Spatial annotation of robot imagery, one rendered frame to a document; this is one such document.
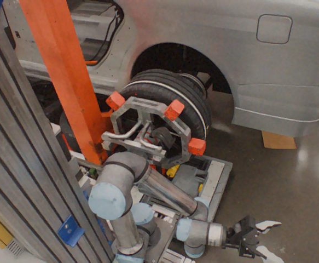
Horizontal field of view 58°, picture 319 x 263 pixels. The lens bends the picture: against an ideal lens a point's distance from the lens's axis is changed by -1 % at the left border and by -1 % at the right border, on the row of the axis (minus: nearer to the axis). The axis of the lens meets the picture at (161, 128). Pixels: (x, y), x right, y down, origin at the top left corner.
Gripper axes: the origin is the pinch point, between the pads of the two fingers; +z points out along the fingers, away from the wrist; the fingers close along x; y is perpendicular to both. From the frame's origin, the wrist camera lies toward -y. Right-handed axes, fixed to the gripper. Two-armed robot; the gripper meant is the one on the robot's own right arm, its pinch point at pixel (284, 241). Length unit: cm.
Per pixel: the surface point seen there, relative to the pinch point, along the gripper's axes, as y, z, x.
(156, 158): 21, -59, -55
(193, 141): 25, -41, -77
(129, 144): 18, -76, -60
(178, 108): 0, -49, -74
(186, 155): 35, -45, -76
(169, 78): -7, -59, -97
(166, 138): 14, -54, -64
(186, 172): 87, -52, -112
